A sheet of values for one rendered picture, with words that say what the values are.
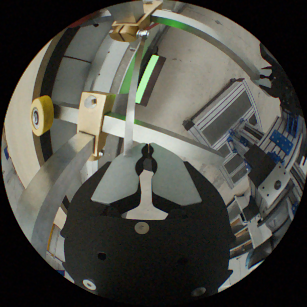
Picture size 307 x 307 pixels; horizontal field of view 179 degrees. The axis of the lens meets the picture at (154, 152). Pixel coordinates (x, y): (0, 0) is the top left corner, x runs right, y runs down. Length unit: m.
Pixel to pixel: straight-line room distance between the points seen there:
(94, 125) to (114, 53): 0.34
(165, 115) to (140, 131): 0.88
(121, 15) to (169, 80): 0.92
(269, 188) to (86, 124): 0.51
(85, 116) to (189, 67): 1.03
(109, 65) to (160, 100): 0.69
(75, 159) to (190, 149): 0.19
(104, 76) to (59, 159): 0.36
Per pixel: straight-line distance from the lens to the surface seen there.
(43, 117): 0.23
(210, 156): 0.23
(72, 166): 0.15
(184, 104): 1.07
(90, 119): 0.19
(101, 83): 0.45
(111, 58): 0.46
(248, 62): 0.28
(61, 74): 0.38
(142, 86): 0.32
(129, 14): 0.19
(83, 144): 0.18
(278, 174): 0.44
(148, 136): 0.18
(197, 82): 1.11
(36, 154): 0.34
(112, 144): 0.39
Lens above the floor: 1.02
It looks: 59 degrees down
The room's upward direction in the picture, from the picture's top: 178 degrees clockwise
